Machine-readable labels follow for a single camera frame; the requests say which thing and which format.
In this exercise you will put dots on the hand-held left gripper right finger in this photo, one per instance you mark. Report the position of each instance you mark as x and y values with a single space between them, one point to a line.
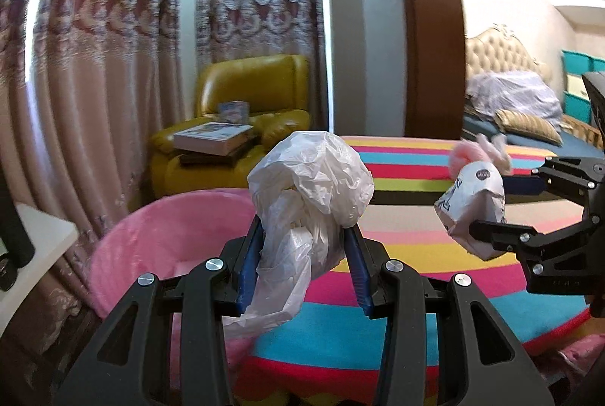
359 273

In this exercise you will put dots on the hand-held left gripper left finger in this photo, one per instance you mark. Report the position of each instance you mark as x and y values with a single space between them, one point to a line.
248 264

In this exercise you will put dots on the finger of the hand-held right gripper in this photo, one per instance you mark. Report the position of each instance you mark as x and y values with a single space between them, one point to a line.
501 235
522 185

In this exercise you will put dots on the white printed paper bag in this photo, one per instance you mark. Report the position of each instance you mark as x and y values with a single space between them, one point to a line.
472 193

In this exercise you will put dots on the white plastic bag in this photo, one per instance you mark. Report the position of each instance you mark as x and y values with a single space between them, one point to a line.
312 179

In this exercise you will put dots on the pink lined trash bin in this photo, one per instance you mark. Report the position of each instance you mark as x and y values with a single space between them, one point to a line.
142 235

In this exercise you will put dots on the bed with blue sheet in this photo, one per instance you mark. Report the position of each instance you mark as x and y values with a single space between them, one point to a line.
557 149

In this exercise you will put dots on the striped round table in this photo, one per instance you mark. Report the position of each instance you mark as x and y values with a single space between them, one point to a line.
416 292

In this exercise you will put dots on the brown striped pillow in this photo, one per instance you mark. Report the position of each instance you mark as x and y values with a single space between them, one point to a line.
529 124

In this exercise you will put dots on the pink foam fruit net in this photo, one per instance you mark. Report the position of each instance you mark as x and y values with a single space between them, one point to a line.
465 155

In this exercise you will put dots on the beige tufted footboard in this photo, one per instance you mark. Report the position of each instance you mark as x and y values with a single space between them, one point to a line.
583 131

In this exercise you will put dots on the pink floral cloth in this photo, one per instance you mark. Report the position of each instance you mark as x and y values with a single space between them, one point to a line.
576 354

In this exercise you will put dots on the grey striped blanket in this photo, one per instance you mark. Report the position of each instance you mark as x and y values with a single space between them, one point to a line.
515 94

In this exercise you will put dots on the thick white book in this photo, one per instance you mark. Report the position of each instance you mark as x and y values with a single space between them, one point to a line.
212 134

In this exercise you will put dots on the teal storage drawer stack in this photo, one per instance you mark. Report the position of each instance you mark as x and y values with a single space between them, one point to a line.
574 60

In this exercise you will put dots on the beige tufted headboard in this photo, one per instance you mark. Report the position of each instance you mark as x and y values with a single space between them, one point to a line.
501 51

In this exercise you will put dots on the small blue box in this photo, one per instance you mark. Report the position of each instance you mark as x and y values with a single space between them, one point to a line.
234 112

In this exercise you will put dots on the yellow leather armchair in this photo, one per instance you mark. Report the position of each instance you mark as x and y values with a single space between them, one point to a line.
255 79

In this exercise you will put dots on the white desk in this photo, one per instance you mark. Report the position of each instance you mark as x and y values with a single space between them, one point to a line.
42 235

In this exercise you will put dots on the black device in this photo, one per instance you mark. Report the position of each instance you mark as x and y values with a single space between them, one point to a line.
14 226

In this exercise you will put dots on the brown wooden door frame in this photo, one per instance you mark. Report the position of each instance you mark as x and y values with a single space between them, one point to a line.
430 32

